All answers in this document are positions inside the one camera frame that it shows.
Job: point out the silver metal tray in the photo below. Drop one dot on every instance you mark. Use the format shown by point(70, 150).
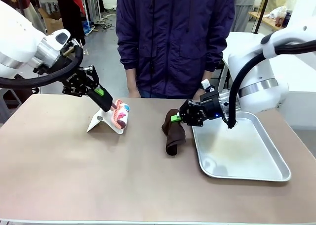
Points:
point(237, 148)

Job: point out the person's right forearm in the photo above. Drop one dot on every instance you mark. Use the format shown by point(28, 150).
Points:
point(128, 54)

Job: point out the black stand pole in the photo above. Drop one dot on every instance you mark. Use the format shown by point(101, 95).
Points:
point(261, 10)

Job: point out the person in purple jacket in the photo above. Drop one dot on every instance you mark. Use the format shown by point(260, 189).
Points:
point(172, 37)

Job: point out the bystander in grey trousers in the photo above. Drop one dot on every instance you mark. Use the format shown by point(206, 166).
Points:
point(244, 7)

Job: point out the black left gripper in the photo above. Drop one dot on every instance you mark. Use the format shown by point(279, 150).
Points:
point(74, 82)

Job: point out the person's left forearm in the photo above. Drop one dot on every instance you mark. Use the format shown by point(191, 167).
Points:
point(217, 54)

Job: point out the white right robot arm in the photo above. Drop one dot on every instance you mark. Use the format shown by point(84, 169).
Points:
point(256, 74)

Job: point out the bystander in beige skirt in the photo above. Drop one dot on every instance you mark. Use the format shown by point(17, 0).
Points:
point(19, 7)

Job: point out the brown cloth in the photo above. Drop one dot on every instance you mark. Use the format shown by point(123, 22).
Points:
point(174, 133)

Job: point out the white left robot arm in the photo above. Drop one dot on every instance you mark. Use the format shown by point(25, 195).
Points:
point(22, 44)

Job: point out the person's right hand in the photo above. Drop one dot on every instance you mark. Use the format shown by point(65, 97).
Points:
point(133, 85)

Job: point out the brown cardboard box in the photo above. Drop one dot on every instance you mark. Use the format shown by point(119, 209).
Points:
point(53, 19)

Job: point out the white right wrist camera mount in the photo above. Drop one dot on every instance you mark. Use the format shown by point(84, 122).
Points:
point(207, 85)

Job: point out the white plastic bag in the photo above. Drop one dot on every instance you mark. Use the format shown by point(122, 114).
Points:
point(279, 12)

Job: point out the wooden work table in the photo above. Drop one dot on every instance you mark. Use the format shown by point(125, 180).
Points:
point(265, 21)

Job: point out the person's left hand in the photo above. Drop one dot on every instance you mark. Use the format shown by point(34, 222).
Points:
point(209, 77)

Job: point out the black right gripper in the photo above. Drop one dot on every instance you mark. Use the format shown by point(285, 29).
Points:
point(211, 106)

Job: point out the bystander in dark red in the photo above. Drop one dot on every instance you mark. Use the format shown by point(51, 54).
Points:
point(71, 12)

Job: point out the white lint roller stand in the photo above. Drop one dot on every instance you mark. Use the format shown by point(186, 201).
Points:
point(100, 122)

